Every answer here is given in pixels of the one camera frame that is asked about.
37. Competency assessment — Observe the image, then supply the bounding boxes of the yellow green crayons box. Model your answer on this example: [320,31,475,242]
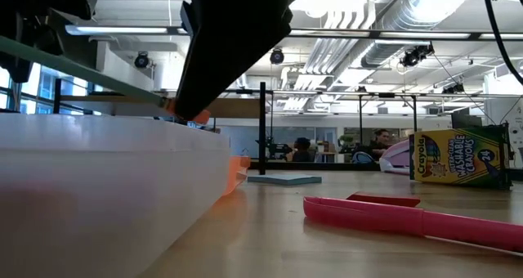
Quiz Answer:
[409,123,512,190]

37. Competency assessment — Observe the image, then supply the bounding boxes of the person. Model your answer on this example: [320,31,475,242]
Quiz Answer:
[359,128,391,161]
[285,137,316,163]

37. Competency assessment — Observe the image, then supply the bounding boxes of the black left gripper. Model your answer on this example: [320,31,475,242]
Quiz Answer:
[0,0,98,83]

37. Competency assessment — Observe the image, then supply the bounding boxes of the dark computer monitor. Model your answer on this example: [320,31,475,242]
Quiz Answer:
[450,108,484,130]

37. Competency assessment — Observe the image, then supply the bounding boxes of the pink highlighter pen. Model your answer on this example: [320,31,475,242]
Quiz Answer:
[302,195,523,254]

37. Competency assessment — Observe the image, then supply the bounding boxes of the black aluminium rig frame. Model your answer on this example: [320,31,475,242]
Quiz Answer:
[258,81,267,176]

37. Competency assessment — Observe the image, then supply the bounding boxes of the black overhead light bar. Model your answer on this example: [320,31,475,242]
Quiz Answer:
[65,24,523,41]

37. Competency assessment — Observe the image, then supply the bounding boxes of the teal pencil orange eraser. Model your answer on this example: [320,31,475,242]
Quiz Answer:
[0,34,212,126]

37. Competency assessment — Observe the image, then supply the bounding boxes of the black hanging camera cluster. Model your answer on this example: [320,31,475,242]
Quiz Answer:
[399,43,436,69]

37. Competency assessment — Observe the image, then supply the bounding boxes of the silver ventilation duct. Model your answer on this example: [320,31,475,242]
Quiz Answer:
[361,0,477,69]

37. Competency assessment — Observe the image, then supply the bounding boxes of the blue sticky notes pad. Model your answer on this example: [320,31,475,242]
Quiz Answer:
[247,173,323,186]

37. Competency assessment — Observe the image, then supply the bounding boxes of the clear plastic storage bin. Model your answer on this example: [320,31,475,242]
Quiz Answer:
[0,112,233,278]

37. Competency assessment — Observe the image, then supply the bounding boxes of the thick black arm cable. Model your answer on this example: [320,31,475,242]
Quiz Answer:
[481,0,523,87]

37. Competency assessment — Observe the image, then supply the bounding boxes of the wooden table black legs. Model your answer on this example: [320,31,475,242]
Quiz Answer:
[52,78,262,119]

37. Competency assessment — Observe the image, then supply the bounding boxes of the orange plastic bin lid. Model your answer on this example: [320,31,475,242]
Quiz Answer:
[221,155,252,197]

